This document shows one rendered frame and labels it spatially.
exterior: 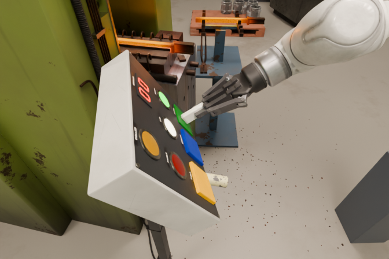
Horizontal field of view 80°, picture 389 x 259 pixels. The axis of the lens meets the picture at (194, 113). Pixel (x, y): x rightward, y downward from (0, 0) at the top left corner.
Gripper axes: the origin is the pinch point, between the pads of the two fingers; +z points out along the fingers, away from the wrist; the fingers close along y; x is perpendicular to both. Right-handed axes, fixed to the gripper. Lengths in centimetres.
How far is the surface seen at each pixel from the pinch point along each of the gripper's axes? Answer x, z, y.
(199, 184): 2.8, 3.1, -21.9
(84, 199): -33, 79, 22
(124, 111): 22.4, 5.0, -15.0
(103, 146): 22.4, 9.1, -19.9
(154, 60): -0.4, 8.7, 39.6
